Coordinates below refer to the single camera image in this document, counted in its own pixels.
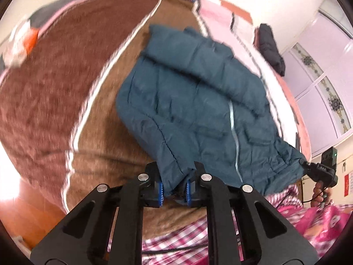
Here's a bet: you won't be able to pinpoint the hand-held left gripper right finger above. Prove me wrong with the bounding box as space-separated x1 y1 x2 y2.
183 161 319 265

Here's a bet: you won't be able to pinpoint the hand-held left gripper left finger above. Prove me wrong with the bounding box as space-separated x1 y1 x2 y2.
30 162 166 265

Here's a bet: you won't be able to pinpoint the teal padded jacket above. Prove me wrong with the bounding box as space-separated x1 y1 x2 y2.
115 24 306 196

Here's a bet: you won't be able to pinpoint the person's right hand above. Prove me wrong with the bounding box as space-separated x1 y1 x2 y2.
311 181 335 208

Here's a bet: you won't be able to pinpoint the pink plaid clothing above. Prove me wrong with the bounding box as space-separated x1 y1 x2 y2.
141 184 304 265

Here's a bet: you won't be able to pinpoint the salmon bed sheet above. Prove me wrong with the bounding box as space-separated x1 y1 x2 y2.
221 0 313 162

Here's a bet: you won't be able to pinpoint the lilac wardrobe doors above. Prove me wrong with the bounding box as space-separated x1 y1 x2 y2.
281 0 353 161

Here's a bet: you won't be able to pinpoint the black padded garment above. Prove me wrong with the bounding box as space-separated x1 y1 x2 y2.
258 23 286 76

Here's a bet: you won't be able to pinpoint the brown pink striped blanket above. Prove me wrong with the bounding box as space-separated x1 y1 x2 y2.
0 0 312 238

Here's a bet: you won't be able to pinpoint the orange white plastic packet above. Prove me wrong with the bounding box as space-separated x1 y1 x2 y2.
1 19 39 69

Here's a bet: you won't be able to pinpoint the red wall calendar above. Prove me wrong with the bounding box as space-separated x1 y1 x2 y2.
343 171 353 198

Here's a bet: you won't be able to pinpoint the black cable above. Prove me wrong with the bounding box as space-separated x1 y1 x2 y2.
276 189 326 209

